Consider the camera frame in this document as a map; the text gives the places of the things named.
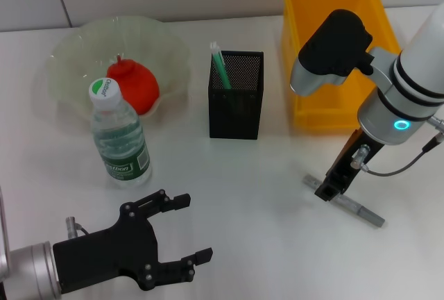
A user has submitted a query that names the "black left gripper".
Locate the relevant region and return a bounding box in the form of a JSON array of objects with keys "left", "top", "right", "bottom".
[{"left": 51, "top": 189, "right": 214, "bottom": 294}]

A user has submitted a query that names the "right gripper cable with plugs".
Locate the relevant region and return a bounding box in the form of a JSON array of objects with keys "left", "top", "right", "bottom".
[{"left": 350, "top": 115, "right": 444, "bottom": 178}]

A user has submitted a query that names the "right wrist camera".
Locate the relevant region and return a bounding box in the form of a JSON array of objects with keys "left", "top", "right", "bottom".
[{"left": 289, "top": 8, "right": 375, "bottom": 98}]

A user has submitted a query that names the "pale green glass fruit plate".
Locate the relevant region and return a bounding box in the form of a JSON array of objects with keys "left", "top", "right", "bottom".
[{"left": 46, "top": 15, "right": 192, "bottom": 124}]

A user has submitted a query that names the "black mesh pen holder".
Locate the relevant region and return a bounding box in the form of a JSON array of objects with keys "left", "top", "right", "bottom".
[{"left": 207, "top": 49, "right": 264, "bottom": 140}]

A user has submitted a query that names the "yellow plastic storage bin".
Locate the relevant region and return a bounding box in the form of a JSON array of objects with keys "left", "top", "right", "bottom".
[{"left": 280, "top": 0, "right": 403, "bottom": 130}]

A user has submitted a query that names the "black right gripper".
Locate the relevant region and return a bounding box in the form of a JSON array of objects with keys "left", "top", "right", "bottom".
[{"left": 314, "top": 128, "right": 386, "bottom": 203}]

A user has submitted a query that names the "left gripper cable with plug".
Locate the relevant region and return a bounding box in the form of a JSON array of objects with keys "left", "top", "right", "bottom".
[{"left": 65, "top": 215, "right": 91, "bottom": 239}]

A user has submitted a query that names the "clear water bottle green label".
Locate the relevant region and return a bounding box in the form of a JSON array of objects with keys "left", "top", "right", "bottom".
[{"left": 88, "top": 77, "right": 153, "bottom": 187}]

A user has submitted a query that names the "red-orange fruit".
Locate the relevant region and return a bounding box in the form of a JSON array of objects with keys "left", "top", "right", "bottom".
[{"left": 105, "top": 55, "right": 161, "bottom": 116}]

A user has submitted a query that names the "grey marker pen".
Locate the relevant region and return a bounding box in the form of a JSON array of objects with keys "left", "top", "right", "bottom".
[{"left": 303, "top": 174, "right": 386, "bottom": 228}]

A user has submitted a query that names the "green utility knife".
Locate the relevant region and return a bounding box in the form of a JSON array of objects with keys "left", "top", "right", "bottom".
[{"left": 209, "top": 41, "right": 234, "bottom": 90}]

